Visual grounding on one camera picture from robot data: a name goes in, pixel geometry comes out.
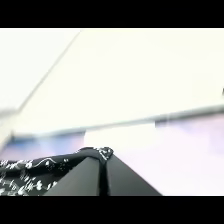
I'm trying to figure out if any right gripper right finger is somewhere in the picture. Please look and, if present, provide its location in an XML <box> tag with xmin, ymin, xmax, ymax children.
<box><xmin>106</xmin><ymin>154</ymin><xmax>163</xmax><ymax>197</ymax></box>

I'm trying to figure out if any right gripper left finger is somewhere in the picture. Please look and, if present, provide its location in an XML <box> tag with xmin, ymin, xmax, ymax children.
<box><xmin>43</xmin><ymin>156</ymin><xmax>101</xmax><ymax>197</ymax></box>

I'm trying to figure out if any black floral garment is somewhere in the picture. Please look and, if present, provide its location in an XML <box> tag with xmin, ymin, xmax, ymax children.
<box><xmin>0</xmin><ymin>146</ymin><xmax>115</xmax><ymax>197</ymax></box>

